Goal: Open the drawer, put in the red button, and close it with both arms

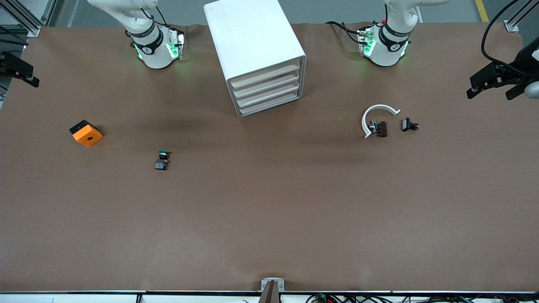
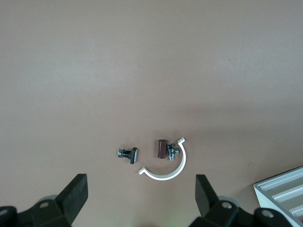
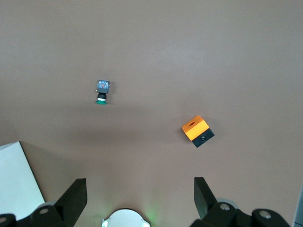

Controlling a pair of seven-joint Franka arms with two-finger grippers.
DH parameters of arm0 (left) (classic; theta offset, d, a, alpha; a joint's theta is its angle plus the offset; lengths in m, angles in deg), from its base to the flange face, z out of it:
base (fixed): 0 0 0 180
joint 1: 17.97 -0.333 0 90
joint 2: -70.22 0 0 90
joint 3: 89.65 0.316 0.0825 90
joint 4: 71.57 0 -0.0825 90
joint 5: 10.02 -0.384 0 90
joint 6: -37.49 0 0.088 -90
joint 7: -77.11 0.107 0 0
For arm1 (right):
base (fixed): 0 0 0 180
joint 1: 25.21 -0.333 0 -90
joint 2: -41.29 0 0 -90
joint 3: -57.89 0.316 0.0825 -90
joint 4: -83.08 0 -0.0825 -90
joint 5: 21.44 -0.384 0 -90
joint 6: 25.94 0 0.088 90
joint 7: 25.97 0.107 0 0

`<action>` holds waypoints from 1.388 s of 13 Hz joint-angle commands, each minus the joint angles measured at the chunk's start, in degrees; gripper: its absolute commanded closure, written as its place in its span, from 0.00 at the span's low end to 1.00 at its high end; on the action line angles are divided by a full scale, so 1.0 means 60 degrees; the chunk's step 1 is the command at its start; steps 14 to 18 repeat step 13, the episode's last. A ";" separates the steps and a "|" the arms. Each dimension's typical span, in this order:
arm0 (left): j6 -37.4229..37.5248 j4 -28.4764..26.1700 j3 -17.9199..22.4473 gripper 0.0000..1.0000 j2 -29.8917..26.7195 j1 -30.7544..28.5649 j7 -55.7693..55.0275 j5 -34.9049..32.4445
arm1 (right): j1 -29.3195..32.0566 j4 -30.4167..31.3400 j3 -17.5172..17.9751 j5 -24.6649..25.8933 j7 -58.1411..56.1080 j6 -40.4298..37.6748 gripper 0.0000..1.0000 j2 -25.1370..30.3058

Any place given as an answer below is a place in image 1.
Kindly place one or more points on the aluminium frame profile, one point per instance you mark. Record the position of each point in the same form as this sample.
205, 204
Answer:
511, 26
33, 30

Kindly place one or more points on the brown cylinder with chrome fitting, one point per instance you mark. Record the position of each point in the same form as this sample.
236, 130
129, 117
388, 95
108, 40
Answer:
382, 129

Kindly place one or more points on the green push button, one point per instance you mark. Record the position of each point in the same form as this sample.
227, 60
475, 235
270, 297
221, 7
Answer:
161, 165

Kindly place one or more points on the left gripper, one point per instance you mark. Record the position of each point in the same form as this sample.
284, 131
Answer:
518, 69

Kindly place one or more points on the brown post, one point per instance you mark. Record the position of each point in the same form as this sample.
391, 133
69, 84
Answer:
270, 294

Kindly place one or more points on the white plastic drawer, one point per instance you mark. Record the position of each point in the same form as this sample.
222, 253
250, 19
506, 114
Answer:
266, 84
265, 75
267, 94
269, 103

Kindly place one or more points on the white drawer cabinet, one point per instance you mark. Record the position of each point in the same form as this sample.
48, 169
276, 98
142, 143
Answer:
248, 33

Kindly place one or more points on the black connector with white face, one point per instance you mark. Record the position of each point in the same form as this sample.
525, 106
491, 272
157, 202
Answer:
406, 124

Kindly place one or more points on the white table edge rail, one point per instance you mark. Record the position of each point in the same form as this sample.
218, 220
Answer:
84, 298

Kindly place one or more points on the grey metal bracket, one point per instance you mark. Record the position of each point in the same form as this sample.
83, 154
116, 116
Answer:
273, 280

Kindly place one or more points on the brown table cover mat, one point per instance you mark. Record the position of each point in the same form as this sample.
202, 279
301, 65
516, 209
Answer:
269, 219

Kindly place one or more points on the orange button enclosure box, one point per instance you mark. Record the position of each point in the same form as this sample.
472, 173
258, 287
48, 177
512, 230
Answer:
88, 136

